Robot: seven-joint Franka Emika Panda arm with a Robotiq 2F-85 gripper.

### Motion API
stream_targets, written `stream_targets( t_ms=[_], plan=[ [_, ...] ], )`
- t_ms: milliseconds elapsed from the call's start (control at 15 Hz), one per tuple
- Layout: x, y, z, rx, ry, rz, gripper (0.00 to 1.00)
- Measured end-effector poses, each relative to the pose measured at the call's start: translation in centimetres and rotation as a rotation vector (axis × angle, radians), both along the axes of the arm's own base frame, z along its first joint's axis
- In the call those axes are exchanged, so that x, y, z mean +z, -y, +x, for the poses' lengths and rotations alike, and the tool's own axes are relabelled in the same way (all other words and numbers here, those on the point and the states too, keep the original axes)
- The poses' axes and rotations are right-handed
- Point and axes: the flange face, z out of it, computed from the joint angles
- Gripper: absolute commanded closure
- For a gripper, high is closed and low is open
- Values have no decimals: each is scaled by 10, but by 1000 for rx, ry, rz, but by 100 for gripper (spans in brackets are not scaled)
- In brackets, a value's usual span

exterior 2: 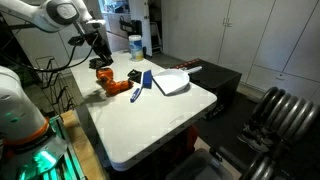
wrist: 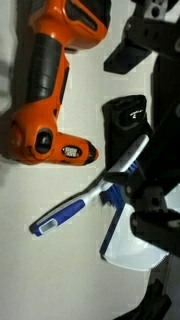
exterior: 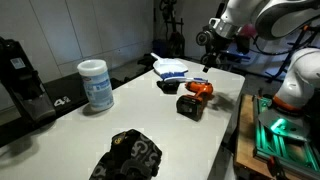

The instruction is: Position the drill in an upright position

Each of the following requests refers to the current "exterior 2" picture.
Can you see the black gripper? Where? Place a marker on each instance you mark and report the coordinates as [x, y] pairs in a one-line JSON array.
[[98, 43]]

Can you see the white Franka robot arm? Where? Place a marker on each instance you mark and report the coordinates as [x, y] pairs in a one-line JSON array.
[[43, 15]]

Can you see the white wipes canister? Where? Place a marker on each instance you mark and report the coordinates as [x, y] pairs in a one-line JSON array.
[[136, 48]]

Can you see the white door panel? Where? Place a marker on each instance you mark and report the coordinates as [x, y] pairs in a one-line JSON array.
[[140, 16]]

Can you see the step ladder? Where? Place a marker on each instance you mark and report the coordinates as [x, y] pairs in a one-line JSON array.
[[156, 33]]

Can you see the white dustpan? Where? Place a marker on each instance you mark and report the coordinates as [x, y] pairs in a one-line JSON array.
[[171, 80]]

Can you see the wooden board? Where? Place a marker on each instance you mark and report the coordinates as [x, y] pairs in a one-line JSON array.
[[80, 146]]

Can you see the black box with red stripes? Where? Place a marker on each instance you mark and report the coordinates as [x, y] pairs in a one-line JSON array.
[[216, 80]]

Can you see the red object under table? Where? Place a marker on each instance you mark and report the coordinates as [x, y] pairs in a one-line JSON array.
[[190, 140]]

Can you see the clear plastic bin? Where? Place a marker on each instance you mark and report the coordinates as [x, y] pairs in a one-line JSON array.
[[196, 166]]

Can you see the grey sneaker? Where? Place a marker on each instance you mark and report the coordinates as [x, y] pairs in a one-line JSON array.
[[251, 143], [256, 130]]

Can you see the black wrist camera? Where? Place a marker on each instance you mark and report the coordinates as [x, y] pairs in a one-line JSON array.
[[76, 40]]

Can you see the black wall mounted device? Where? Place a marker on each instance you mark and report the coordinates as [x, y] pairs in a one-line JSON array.
[[135, 26]]

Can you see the grey robot mount plate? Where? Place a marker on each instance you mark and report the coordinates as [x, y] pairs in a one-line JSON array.
[[50, 148]]

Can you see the aluminium frame with green light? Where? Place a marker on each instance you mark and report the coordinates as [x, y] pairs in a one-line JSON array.
[[71, 166]]

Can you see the white wall cabinet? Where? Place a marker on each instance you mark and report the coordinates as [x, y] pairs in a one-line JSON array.
[[253, 33]]

